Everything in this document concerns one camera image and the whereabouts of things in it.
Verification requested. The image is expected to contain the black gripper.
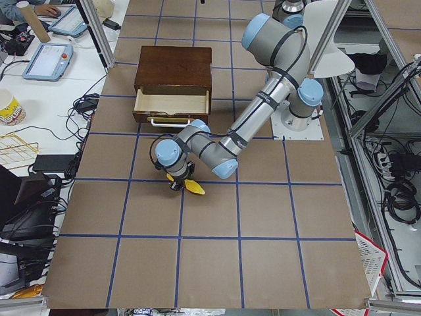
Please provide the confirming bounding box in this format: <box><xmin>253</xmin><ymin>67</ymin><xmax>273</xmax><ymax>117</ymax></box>
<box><xmin>169</xmin><ymin>161</ymin><xmax>195</xmax><ymax>191</ymax></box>

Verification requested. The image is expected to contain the yellow toy corn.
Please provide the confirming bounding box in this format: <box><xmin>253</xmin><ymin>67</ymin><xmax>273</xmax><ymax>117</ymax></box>
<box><xmin>166</xmin><ymin>173</ymin><xmax>205</xmax><ymax>196</ymax></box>

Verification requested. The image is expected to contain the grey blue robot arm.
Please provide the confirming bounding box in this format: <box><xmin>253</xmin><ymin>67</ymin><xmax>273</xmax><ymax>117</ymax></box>
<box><xmin>149</xmin><ymin>13</ymin><xmax>324</xmax><ymax>195</ymax></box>

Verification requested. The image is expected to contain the dark wooden drawer cabinet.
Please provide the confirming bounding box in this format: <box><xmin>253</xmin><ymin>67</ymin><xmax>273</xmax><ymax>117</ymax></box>
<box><xmin>134</xmin><ymin>46</ymin><xmax>212</xmax><ymax>95</ymax></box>

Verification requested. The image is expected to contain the person hand on mouse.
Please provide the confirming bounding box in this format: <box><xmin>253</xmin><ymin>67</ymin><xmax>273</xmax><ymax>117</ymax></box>
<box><xmin>34</xmin><ymin>3</ymin><xmax>61</xmax><ymax>18</ymax></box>

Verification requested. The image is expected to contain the black computer equipment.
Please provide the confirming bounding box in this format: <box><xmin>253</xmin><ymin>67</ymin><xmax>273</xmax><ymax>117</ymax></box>
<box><xmin>1</xmin><ymin>167</ymin><xmax>61</xmax><ymax>295</ymax></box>

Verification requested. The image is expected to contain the teach pendant tablet near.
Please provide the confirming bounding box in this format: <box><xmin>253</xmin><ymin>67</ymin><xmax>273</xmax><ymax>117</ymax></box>
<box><xmin>22</xmin><ymin>43</ymin><xmax>74</xmax><ymax>82</ymax></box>

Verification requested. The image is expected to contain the teach pendant tablet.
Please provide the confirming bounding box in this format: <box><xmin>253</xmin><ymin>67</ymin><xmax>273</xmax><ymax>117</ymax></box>
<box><xmin>22</xmin><ymin>43</ymin><xmax>74</xmax><ymax>82</ymax></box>
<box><xmin>49</xmin><ymin>7</ymin><xmax>87</xmax><ymax>38</ymax></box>

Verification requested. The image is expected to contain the orange gold bottle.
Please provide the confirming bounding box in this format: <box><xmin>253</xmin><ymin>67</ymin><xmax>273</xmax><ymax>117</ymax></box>
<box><xmin>11</xmin><ymin>284</ymin><xmax>43</xmax><ymax>299</ymax></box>

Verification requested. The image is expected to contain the black power adapter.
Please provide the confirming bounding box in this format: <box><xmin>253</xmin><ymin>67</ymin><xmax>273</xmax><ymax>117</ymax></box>
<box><xmin>103</xmin><ymin>18</ymin><xmax>121</xmax><ymax>30</ymax></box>

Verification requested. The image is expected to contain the popcorn paper cup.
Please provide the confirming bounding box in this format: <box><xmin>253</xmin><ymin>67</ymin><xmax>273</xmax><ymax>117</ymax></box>
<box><xmin>1</xmin><ymin>88</ymin><xmax>26</xmax><ymax>126</ymax></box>

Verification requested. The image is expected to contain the white lamp shade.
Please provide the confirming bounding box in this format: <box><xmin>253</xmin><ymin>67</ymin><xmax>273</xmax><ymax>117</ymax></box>
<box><xmin>303</xmin><ymin>1</ymin><xmax>355</xmax><ymax>78</ymax></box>

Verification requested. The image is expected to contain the teach pendant tablet far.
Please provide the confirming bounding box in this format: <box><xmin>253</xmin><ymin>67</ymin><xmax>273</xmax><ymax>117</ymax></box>
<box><xmin>49</xmin><ymin>7</ymin><xmax>87</xmax><ymax>38</ymax></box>

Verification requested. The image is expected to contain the white red plastic basket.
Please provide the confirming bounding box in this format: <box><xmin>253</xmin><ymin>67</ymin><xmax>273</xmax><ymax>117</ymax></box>
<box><xmin>355</xmin><ymin>231</ymin><xmax>388</xmax><ymax>298</ymax></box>

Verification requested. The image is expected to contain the black red device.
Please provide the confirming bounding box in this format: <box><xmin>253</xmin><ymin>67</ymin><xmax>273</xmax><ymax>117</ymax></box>
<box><xmin>4</xmin><ymin>32</ymin><xmax>35</xmax><ymax>56</ymax></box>

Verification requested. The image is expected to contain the cardboard tube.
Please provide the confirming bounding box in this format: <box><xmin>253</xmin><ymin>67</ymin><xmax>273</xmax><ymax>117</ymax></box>
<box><xmin>16</xmin><ymin>1</ymin><xmax>51</xmax><ymax>43</ymax></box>

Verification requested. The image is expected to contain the black cloth item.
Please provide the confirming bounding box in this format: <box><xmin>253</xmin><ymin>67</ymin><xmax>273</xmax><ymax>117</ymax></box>
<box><xmin>349</xmin><ymin>53</ymin><xmax>387</xmax><ymax>74</ymax></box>

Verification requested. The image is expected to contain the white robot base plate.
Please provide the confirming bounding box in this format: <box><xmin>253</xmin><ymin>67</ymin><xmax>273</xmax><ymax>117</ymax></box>
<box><xmin>270</xmin><ymin>101</ymin><xmax>324</xmax><ymax>141</ymax></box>

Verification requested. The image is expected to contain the gold wire rack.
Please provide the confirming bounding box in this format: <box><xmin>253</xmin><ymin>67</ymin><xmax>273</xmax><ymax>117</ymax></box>
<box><xmin>1</xmin><ymin>134</ymin><xmax>39</xmax><ymax>169</ymax></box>

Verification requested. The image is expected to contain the aluminium frame post left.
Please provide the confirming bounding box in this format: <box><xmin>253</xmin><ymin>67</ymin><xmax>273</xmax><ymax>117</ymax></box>
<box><xmin>76</xmin><ymin>0</ymin><xmax>115</xmax><ymax>68</ymax></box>

